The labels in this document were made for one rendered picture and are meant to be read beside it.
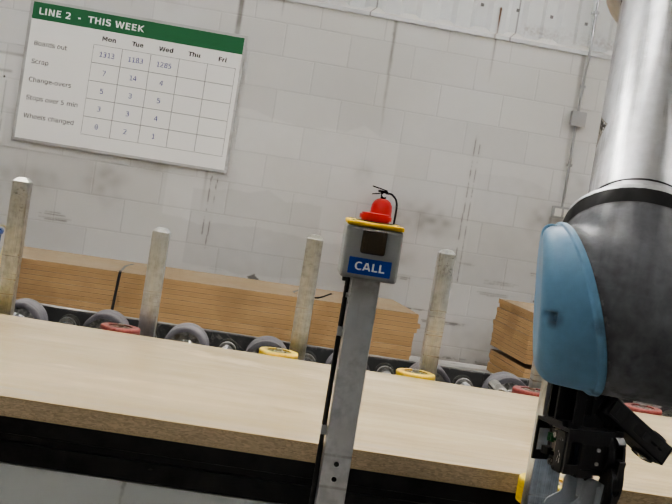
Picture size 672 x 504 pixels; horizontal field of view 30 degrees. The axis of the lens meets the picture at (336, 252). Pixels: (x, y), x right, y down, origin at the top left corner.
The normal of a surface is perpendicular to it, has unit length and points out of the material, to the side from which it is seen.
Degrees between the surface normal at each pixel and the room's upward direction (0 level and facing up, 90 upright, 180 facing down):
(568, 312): 89
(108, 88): 90
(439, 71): 90
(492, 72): 90
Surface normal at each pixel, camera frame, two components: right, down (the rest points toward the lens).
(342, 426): 0.04, 0.07
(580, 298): -0.21, -0.15
